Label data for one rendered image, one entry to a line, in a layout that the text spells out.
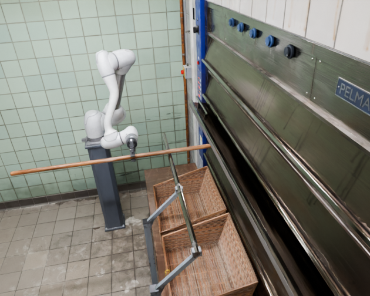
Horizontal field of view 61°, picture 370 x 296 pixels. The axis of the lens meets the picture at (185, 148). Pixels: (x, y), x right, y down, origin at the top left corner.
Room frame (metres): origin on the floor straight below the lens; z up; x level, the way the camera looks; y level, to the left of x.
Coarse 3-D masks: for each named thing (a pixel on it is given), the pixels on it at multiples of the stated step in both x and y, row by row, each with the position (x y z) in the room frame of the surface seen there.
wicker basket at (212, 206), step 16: (208, 176) 2.08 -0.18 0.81; (192, 192) 2.15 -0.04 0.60; (208, 192) 1.97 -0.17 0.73; (176, 208) 1.96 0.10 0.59; (192, 208) 1.95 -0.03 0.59; (208, 208) 1.88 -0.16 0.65; (224, 208) 1.64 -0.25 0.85; (160, 224) 1.79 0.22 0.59; (176, 224) 1.78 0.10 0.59; (192, 224) 1.60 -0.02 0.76; (160, 240) 1.63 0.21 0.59
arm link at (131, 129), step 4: (128, 128) 2.18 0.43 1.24; (132, 128) 2.17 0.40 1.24; (120, 132) 2.15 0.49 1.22; (124, 132) 2.13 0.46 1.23; (128, 132) 2.12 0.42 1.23; (132, 132) 2.12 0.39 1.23; (136, 132) 2.14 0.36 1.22; (120, 136) 2.11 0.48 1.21; (124, 136) 2.11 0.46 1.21; (124, 140) 2.10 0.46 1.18
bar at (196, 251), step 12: (168, 144) 2.01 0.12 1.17; (168, 156) 1.85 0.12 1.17; (180, 192) 1.44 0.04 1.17; (168, 204) 1.47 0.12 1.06; (156, 216) 1.46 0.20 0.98; (144, 228) 1.43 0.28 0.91; (192, 228) 1.15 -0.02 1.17; (192, 240) 1.07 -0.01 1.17; (192, 252) 1.00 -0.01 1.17; (180, 264) 1.01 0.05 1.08; (156, 276) 1.44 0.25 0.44; (168, 276) 1.00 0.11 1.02; (156, 288) 0.98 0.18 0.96
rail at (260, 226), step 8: (192, 104) 2.12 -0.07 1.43; (200, 120) 1.86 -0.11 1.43; (208, 136) 1.64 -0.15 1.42; (216, 144) 1.52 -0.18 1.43; (224, 160) 1.36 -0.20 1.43; (232, 176) 1.22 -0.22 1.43; (240, 192) 1.10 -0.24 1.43; (248, 200) 1.04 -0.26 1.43; (248, 208) 0.99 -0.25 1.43; (256, 216) 0.94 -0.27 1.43; (256, 224) 0.91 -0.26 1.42; (264, 232) 0.85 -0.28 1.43; (264, 240) 0.82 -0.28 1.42; (272, 248) 0.77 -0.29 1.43; (280, 256) 0.74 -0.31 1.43; (280, 264) 0.70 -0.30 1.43; (288, 272) 0.67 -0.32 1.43; (288, 280) 0.64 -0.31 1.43; (296, 288) 0.61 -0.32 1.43
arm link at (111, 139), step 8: (104, 80) 2.24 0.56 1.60; (112, 80) 2.23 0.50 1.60; (112, 88) 2.22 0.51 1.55; (112, 96) 2.21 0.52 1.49; (112, 104) 2.19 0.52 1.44; (112, 112) 2.18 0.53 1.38; (104, 120) 2.17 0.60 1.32; (112, 128) 2.16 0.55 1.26; (104, 136) 2.13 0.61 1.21; (112, 136) 2.10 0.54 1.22; (104, 144) 2.08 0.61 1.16; (112, 144) 2.08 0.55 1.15; (120, 144) 2.10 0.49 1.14
